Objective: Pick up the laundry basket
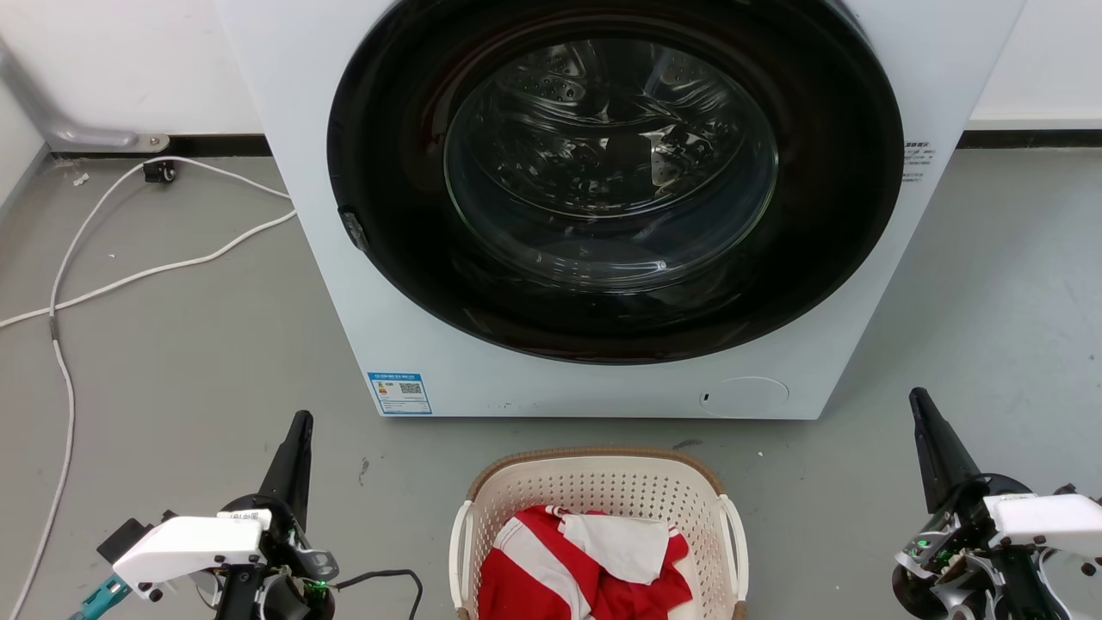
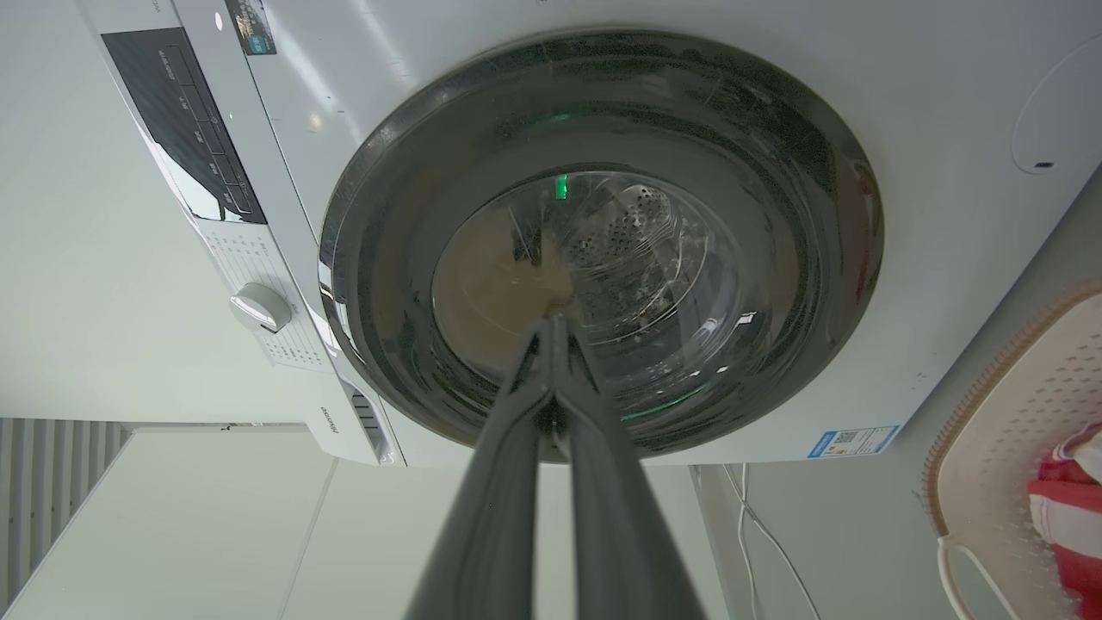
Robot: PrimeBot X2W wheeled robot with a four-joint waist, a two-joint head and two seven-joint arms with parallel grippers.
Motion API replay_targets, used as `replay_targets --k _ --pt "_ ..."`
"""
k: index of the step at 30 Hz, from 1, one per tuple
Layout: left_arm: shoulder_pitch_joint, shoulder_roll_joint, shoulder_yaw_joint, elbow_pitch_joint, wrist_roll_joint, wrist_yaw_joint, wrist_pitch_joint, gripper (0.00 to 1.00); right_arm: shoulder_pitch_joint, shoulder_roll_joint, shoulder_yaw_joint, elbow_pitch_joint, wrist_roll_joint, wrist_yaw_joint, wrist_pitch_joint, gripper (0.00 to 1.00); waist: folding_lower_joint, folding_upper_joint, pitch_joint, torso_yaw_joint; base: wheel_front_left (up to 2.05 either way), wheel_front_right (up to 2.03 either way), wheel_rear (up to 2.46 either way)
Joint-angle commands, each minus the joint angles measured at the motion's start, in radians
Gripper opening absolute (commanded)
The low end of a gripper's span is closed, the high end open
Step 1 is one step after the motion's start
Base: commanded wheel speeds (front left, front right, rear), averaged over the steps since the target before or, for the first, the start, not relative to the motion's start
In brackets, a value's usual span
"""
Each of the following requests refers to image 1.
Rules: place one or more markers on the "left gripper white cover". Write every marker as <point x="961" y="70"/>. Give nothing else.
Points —
<point x="194" y="542"/>

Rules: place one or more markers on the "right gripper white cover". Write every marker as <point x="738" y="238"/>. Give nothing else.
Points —
<point x="1042" y="517"/>

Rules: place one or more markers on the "beige perforated laundry basket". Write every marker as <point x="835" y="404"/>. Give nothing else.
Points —
<point x="603" y="486"/>

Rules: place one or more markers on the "blue white energy label sticker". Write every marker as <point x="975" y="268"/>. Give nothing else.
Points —
<point x="399" y="393"/>

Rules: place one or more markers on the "round white filter cover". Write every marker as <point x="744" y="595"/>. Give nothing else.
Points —
<point x="745" y="397"/>

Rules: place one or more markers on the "black round washer door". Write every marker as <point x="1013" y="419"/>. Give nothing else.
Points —
<point x="826" y="224"/>

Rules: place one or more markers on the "red white striped garment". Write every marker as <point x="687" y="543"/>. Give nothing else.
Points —
<point x="534" y="568"/>

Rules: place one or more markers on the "small grey text sticker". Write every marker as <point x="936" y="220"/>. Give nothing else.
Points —
<point x="916" y="161"/>

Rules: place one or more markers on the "plain white cloth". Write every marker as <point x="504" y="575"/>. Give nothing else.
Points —
<point x="624" y="544"/>

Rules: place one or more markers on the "white front-load washing machine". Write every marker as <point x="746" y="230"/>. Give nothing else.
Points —
<point x="293" y="103"/>

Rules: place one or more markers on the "grey bent drain pipe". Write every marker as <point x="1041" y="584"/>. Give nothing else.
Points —
<point x="52" y="127"/>

